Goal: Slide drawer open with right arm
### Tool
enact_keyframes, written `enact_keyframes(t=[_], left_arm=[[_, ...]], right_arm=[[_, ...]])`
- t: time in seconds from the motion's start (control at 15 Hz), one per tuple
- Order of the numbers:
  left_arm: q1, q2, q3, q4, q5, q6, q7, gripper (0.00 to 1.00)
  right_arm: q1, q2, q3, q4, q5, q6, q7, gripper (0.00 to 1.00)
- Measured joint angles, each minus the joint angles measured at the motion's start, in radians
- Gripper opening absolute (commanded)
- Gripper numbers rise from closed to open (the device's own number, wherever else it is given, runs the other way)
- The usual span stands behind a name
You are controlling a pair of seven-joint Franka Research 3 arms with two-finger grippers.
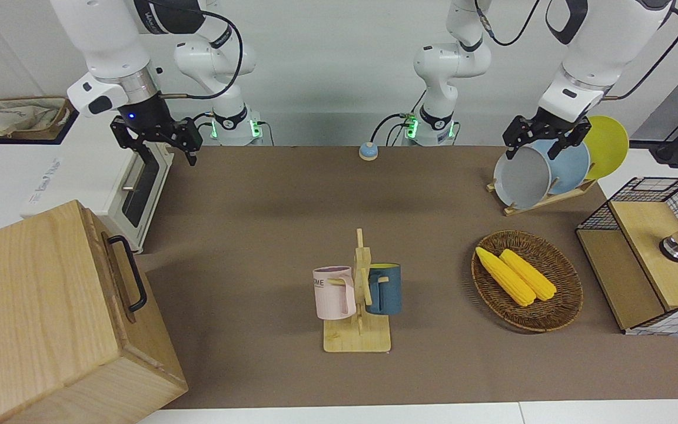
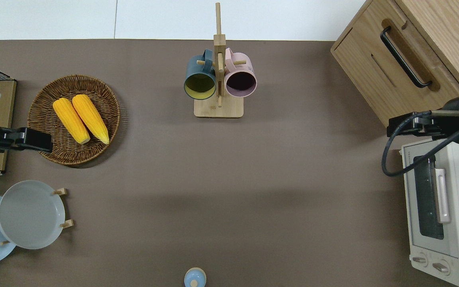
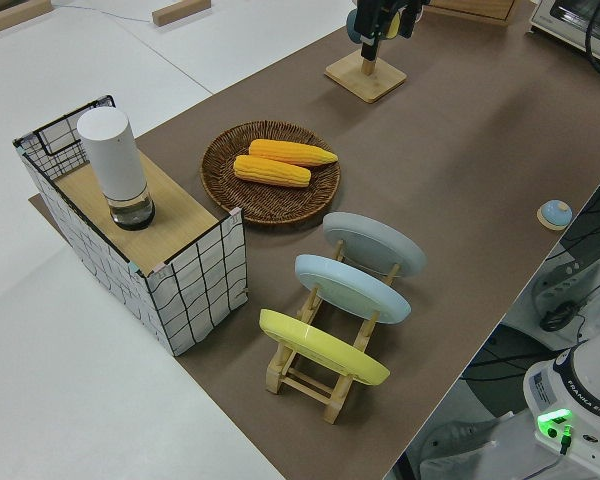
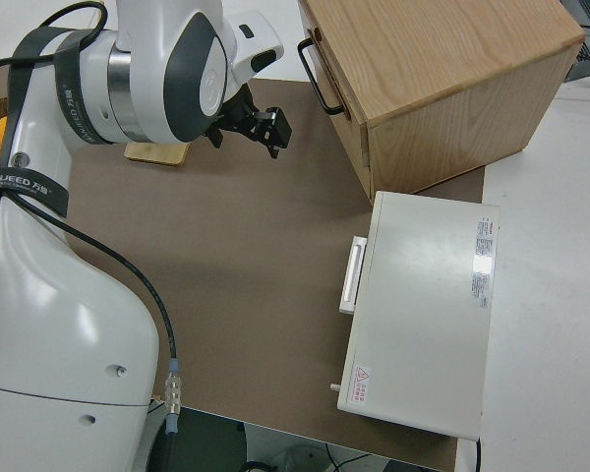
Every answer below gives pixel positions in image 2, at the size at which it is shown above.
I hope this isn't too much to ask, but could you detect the light wooden drawer cabinet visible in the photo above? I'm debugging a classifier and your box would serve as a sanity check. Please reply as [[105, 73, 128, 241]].
[[330, 0, 459, 127]]

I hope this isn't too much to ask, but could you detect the brown wicker basket tray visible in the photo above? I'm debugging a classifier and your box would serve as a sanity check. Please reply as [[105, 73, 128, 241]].
[[27, 75, 121, 166]]

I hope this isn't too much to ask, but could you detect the pink mug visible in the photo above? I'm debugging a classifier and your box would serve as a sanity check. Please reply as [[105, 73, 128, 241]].
[[224, 48, 257, 98]]

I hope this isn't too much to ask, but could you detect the white toaster oven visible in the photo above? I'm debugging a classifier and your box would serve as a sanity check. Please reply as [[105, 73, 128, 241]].
[[400, 138, 459, 287]]

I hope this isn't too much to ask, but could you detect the blue service bell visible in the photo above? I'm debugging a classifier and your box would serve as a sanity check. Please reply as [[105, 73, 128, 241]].
[[184, 267, 207, 287]]

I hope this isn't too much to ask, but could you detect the wooden mug tree stand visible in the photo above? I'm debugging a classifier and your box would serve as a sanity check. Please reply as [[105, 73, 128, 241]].
[[194, 2, 244, 118]]

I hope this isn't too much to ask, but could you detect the wooden plate rack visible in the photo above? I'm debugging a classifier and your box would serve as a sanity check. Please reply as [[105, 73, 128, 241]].
[[0, 187, 74, 246]]

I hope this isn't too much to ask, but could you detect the dark blue mug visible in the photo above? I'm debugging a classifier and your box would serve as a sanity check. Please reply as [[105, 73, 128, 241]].
[[184, 49, 217, 100]]

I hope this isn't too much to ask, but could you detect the light wooden drawer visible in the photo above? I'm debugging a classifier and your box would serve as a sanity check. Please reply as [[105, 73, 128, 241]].
[[363, 0, 459, 98]]

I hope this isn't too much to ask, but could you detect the black metal drawer handle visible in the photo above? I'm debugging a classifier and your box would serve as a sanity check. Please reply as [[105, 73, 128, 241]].
[[380, 26, 433, 88]]

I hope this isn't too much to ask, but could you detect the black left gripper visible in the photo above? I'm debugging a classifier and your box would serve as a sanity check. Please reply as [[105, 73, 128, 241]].
[[0, 128, 53, 153]]

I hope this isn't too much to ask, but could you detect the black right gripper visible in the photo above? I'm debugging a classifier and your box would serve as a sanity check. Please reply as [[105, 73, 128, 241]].
[[387, 112, 445, 140]]

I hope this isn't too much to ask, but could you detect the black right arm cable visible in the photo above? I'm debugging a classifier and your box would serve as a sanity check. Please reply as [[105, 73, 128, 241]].
[[381, 111, 459, 177]]

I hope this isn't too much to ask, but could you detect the yellow corn cob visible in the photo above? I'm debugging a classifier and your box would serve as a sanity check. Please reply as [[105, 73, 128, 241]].
[[53, 98, 91, 145], [72, 94, 110, 145]]

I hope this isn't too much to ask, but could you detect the grey plate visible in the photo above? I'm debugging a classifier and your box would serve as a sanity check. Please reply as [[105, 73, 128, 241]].
[[0, 180, 66, 250]]

